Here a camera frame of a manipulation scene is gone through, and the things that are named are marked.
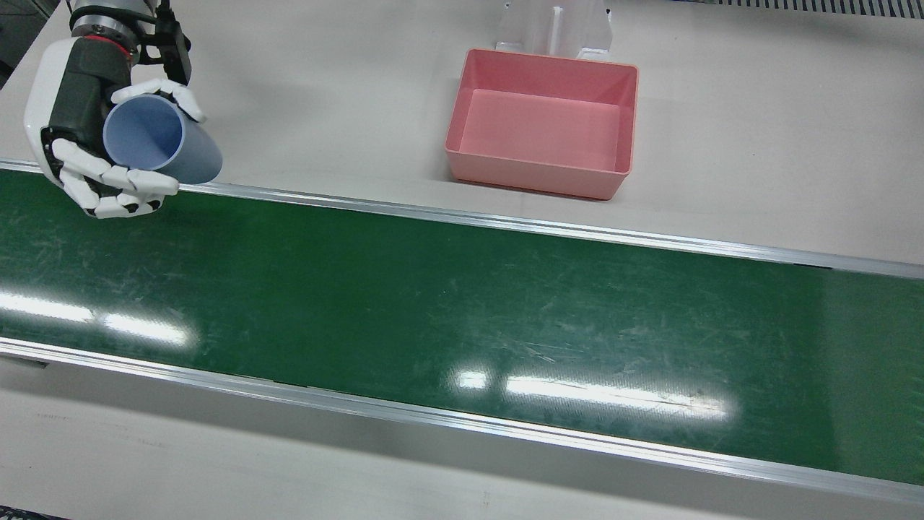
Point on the green conveyor belt aluminium rails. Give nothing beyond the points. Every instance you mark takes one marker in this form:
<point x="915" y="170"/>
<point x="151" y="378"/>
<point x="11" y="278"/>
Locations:
<point x="433" y="303"/>

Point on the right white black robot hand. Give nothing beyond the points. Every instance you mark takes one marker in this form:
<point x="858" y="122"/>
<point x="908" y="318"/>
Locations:
<point x="72" y="108"/>

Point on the pink plastic box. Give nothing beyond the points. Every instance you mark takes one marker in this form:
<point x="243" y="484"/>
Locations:
<point x="541" y="130"/>

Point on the light blue plastic cup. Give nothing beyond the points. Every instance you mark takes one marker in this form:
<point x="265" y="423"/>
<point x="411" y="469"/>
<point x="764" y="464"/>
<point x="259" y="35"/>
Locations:
<point x="195" y="155"/>

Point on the grey ribbed grating panel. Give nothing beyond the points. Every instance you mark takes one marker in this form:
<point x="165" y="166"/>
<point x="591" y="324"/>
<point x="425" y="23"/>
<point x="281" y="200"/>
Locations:
<point x="808" y="6"/>

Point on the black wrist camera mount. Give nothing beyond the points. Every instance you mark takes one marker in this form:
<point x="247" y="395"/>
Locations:
<point x="170" y="43"/>

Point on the right silver UR5e robot arm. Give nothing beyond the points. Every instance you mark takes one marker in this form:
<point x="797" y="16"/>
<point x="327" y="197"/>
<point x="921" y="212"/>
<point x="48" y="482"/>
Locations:
<point x="108" y="18"/>

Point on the white plastic stand base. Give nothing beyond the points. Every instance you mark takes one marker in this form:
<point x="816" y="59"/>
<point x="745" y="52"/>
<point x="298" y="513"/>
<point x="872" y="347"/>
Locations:
<point x="527" y="29"/>

